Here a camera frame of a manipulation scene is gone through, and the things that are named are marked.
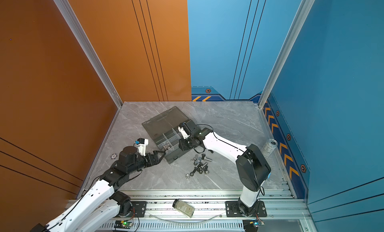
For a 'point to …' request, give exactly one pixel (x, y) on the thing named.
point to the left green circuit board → (123, 224)
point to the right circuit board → (252, 225)
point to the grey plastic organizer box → (164, 128)
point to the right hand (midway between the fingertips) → (180, 146)
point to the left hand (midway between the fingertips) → (161, 153)
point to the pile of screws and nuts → (201, 167)
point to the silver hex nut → (187, 175)
